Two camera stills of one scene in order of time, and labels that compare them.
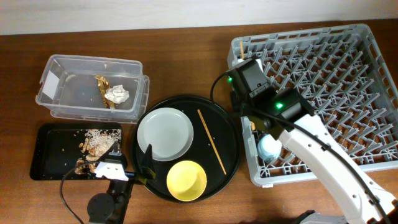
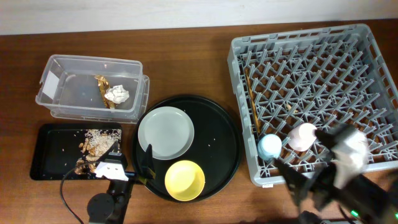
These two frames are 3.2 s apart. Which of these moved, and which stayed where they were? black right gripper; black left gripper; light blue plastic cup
Moved: black right gripper
Stayed: black left gripper; light blue plastic cup
